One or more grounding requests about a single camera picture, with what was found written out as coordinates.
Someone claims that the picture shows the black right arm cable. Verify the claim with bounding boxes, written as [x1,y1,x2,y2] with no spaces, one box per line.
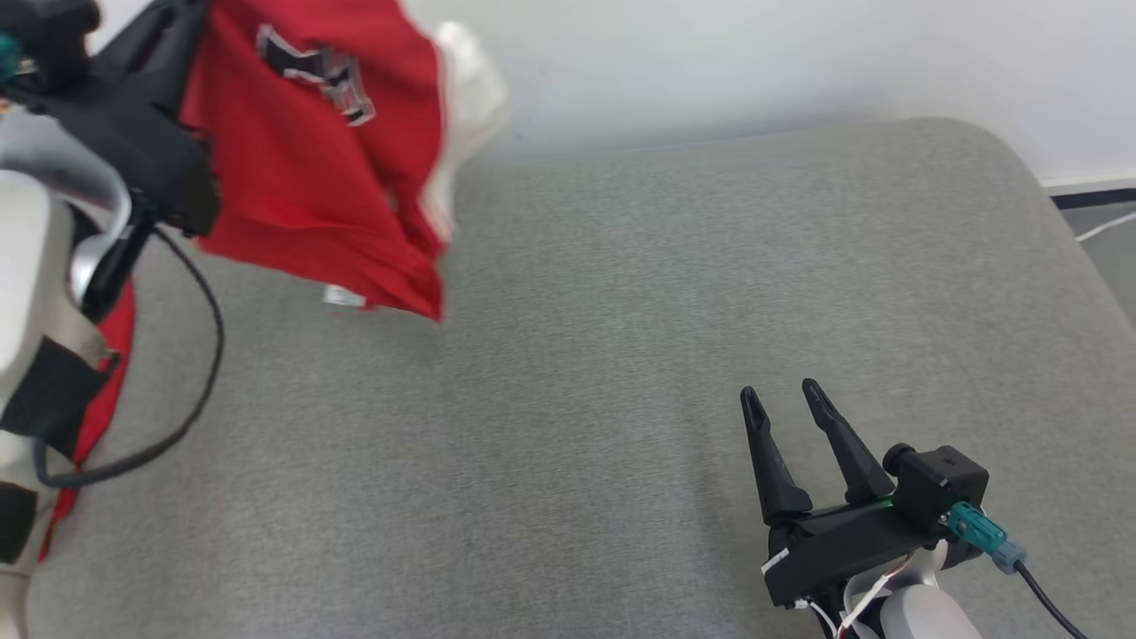
[1012,559,1093,639]

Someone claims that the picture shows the dark wall baseboard strip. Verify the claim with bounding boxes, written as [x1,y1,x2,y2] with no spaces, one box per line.
[1050,187,1136,211]

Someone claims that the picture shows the red jersey with white sleeves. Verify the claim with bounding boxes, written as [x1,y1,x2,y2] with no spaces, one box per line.
[177,0,509,322]

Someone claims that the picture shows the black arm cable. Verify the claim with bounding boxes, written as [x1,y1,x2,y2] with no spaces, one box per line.
[34,226,225,489]
[1012,559,1093,639]

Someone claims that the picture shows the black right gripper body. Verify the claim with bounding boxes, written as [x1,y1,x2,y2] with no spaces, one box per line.
[763,497,943,610]

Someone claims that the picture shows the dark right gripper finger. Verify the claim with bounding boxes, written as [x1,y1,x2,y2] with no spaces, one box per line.
[801,379,896,508]
[740,386,814,526]

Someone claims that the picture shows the white floor cable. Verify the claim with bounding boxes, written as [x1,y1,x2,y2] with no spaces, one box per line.
[1076,211,1136,243]

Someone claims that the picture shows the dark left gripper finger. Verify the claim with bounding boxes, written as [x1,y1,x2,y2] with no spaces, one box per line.
[93,0,178,81]
[151,0,211,116]

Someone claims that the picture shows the teal right camera connector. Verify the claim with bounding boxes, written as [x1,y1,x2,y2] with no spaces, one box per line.
[947,501,1029,575]

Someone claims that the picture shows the white red wire bundle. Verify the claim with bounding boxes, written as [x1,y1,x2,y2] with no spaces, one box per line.
[793,557,908,639]

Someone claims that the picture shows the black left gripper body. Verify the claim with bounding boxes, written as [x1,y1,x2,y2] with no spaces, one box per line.
[27,62,220,236]

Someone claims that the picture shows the red shorts with white stripe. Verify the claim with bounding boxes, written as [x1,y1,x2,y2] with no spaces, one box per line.
[37,280,136,562]

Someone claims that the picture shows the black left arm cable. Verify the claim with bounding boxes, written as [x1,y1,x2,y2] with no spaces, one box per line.
[34,226,225,489]

